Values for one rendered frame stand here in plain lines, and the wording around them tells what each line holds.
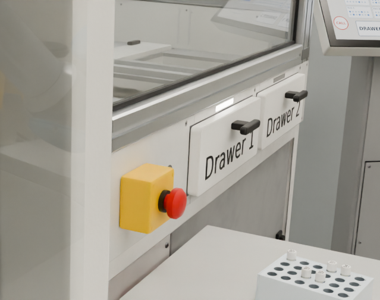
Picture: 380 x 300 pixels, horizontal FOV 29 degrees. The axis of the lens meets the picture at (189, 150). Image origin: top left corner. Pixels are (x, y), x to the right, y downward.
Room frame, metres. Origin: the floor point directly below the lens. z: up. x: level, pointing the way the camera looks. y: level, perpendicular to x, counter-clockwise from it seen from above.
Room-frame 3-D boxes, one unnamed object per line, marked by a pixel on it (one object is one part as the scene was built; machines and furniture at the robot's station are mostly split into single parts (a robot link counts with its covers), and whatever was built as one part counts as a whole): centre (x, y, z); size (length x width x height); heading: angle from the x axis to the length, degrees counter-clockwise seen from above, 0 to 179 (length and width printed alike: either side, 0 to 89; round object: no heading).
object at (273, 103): (1.51, -0.18, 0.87); 0.29 x 0.02 x 0.11; 157
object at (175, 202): (0.90, 0.02, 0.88); 0.04 x 0.03 x 0.04; 157
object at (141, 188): (0.91, 0.05, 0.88); 0.07 x 0.05 x 0.07; 157
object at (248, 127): (1.21, -0.09, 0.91); 0.07 x 0.04 x 0.01; 157
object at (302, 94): (1.50, -0.21, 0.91); 0.07 x 0.04 x 0.01; 157
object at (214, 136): (1.22, -0.06, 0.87); 0.29 x 0.02 x 0.11; 157
